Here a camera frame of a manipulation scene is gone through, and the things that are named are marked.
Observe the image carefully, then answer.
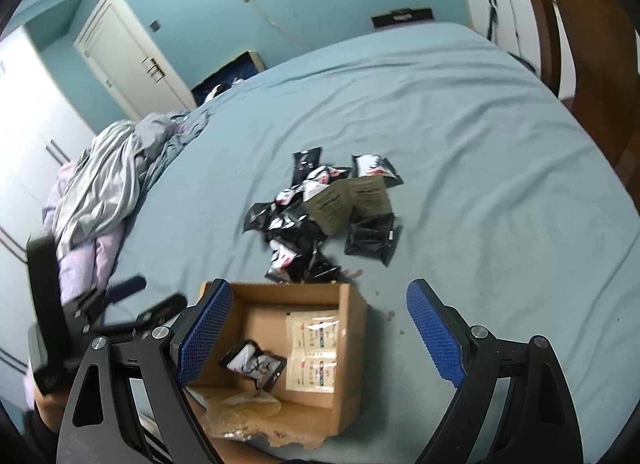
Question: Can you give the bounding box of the black white snack packet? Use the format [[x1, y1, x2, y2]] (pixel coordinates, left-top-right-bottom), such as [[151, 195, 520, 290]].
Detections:
[[352, 154, 404, 188], [218, 340, 288, 392]]

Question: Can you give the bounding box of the brown cardboard box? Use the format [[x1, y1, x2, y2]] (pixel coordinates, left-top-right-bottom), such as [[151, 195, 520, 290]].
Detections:
[[189, 283, 368, 451]]

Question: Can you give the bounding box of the beige twin sachet pack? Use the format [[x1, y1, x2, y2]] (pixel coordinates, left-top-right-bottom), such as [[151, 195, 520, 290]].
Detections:
[[285, 310, 340, 394]]

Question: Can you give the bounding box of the black snack packet lone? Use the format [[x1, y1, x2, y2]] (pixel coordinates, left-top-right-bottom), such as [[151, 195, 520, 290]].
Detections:
[[344, 213, 396, 266]]

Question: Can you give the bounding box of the person's hand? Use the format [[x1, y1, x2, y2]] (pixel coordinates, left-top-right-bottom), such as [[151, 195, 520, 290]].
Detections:
[[34, 388, 70, 434]]

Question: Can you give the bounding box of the lilac duvet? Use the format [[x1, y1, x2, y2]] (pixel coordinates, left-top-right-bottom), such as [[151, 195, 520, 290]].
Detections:
[[42, 162, 125, 305]]

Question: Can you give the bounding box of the grey crumpled blanket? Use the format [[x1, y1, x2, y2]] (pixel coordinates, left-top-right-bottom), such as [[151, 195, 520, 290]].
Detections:
[[46, 110, 209, 257]]

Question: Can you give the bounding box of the teal bed sheet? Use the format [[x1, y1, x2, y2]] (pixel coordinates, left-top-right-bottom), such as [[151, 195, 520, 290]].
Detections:
[[108, 23, 639, 463]]

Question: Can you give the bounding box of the olive folded paper leaflet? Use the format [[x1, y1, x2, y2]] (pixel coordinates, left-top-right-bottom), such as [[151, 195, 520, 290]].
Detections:
[[304, 176, 393, 236]]

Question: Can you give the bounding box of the white wardrobe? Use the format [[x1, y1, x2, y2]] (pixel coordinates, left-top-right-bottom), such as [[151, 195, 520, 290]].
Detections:
[[0, 26, 94, 420]]

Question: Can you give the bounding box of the black snack packet far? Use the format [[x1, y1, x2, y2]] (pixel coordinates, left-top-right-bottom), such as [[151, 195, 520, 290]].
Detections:
[[292, 146, 322, 186]]

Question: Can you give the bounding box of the white door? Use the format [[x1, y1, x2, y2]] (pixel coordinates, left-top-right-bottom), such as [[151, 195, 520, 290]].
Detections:
[[74, 0, 196, 120]]

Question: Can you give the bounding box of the black box behind bed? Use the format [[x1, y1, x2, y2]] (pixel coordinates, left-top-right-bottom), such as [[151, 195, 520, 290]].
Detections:
[[371, 8, 435, 31]]

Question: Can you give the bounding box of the brown wooden furniture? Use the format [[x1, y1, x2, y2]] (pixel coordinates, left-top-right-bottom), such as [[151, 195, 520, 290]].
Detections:
[[530, 0, 639, 194]]

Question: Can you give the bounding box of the white cabinet with black handles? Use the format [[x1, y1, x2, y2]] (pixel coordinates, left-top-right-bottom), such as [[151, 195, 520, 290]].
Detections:
[[456, 0, 574, 100]]

